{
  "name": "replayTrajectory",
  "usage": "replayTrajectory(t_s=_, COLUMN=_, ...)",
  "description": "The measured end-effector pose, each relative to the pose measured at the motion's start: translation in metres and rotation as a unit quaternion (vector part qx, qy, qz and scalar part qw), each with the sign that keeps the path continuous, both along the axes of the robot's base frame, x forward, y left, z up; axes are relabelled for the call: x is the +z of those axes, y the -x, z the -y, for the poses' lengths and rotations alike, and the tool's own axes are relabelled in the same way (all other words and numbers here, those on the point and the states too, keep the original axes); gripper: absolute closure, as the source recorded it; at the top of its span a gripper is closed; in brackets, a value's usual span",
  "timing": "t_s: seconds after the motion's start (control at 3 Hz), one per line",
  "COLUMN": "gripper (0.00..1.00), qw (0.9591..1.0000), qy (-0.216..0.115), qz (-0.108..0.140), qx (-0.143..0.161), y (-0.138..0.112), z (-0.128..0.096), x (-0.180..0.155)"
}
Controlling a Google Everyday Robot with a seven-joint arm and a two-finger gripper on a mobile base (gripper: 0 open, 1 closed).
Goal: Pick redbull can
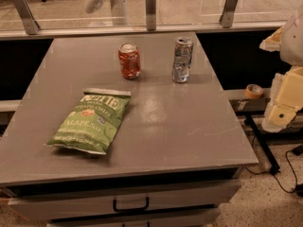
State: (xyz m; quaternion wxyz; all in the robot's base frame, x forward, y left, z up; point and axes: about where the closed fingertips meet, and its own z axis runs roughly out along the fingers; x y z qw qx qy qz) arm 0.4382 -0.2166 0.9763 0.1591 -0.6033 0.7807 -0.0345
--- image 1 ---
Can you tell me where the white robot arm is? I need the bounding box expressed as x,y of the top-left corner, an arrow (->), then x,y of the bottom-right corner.
259,5 -> 303,132

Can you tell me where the silver redbull can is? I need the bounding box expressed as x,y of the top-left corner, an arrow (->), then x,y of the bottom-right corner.
171,37 -> 193,83

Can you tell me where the orange soda can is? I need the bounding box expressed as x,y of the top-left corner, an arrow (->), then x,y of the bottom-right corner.
118,43 -> 141,79

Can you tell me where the tape roll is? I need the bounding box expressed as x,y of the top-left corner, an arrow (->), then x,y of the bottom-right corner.
245,84 -> 264,99

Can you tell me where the black metal stand leg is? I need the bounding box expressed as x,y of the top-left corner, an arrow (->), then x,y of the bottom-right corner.
244,114 -> 280,176

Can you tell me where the grey drawer cabinet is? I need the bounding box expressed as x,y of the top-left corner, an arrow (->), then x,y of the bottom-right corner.
9,172 -> 241,227

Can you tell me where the green jalapeno chips bag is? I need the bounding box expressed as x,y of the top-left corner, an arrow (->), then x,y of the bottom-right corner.
47,88 -> 131,155

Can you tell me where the black floor cable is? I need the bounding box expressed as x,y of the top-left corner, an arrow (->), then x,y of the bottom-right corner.
245,135 -> 303,195

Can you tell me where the right metal railing post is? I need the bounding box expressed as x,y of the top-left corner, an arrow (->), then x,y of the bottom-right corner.
219,0 -> 239,28

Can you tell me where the metal railing post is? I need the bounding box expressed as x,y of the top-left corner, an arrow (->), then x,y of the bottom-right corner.
12,0 -> 40,35
219,0 -> 239,28
145,0 -> 156,31

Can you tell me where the middle metal railing post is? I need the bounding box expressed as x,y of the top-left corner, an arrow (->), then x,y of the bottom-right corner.
145,0 -> 156,31

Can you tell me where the black drawer handle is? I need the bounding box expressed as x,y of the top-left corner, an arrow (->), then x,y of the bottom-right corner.
112,197 -> 150,213

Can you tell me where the left metal railing post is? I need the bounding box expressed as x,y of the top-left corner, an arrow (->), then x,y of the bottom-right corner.
12,0 -> 40,35

